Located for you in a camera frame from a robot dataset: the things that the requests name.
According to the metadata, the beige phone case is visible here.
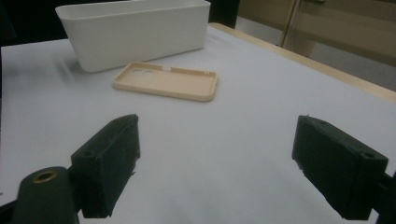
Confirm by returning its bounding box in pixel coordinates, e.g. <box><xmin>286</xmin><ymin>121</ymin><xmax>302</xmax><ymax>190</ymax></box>
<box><xmin>111</xmin><ymin>61</ymin><xmax>219</xmax><ymax>103</ymax></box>

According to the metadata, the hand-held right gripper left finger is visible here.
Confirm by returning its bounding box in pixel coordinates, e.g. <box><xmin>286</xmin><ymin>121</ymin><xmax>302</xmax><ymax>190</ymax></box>
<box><xmin>70</xmin><ymin>114</ymin><xmax>141</xmax><ymax>218</ymax></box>

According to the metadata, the white table sheet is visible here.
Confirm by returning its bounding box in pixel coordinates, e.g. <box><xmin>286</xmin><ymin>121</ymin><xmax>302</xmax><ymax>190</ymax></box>
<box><xmin>0</xmin><ymin>24</ymin><xmax>396</xmax><ymax>224</ymax></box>

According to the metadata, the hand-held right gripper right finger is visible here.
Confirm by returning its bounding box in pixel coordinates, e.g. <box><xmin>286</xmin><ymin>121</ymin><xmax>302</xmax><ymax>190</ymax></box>
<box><xmin>291</xmin><ymin>115</ymin><xmax>389</xmax><ymax>221</ymax></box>

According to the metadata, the white plastic storage bin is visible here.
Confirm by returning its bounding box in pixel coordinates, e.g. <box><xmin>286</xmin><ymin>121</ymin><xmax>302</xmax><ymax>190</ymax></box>
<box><xmin>55</xmin><ymin>0</ymin><xmax>212</xmax><ymax>74</ymax></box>

